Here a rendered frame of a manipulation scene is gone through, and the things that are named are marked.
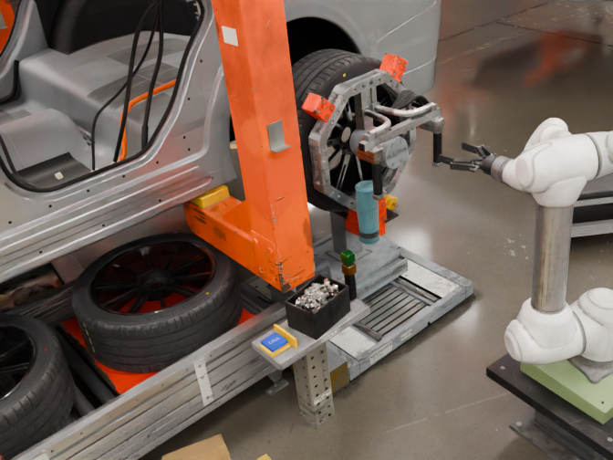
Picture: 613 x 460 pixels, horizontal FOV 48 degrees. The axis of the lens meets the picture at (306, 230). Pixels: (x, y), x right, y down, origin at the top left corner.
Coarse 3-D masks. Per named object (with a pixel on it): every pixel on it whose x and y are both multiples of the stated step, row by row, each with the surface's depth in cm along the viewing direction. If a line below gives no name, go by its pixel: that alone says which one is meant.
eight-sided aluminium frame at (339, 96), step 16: (352, 80) 265; (368, 80) 264; (384, 80) 270; (336, 96) 262; (336, 112) 259; (320, 128) 263; (320, 144) 260; (416, 144) 297; (320, 160) 263; (320, 176) 267; (384, 176) 298; (320, 192) 275; (336, 192) 275; (384, 192) 295; (352, 208) 284
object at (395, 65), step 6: (390, 54) 274; (384, 60) 275; (390, 60) 273; (396, 60) 271; (402, 60) 273; (384, 66) 275; (390, 66) 273; (396, 66) 272; (402, 66) 274; (390, 72) 272; (396, 72) 273; (402, 72) 275; (396, 78) 274
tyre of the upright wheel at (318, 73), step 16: (304, 64) 274; (320, 64) 270; (336, 64) 266; (352, 64) 268; (368, 64) 273; (304, 80) 268; (320, 80) 262; (336, 80) 265; (400, 80) 291; (304, 96) 263; (304, 112) 261; (304, 128) 263; (304, 144) 266; (304, 160) 269; (320, 208) 286; (336, 208) 291
